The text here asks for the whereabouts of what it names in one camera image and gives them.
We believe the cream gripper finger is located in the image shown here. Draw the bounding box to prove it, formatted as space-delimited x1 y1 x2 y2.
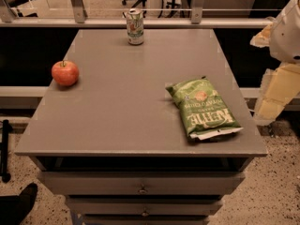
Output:
250 24 272 48
253 63 300 126

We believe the red apple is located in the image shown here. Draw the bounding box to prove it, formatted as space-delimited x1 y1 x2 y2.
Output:
52 60 79 86

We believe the green Kettle chips bag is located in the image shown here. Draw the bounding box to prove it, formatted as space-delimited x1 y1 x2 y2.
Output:
166 77 243 141

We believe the middle grey drawer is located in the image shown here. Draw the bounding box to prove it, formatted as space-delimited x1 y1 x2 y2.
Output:
67 196 222 217

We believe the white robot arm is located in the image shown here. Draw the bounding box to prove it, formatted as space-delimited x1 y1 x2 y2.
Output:
250 0 300 126

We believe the top grey drawer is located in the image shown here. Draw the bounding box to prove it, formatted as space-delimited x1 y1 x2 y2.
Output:
38 172 245 195

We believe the metal railing frame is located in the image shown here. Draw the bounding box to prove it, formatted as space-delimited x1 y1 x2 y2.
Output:
0 0 278 29

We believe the grey drawer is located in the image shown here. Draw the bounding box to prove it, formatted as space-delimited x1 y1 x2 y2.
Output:
38 172 245 195
67 196 222 217

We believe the black stand on floor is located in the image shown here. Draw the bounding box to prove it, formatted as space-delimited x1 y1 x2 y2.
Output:
0 120 12 183

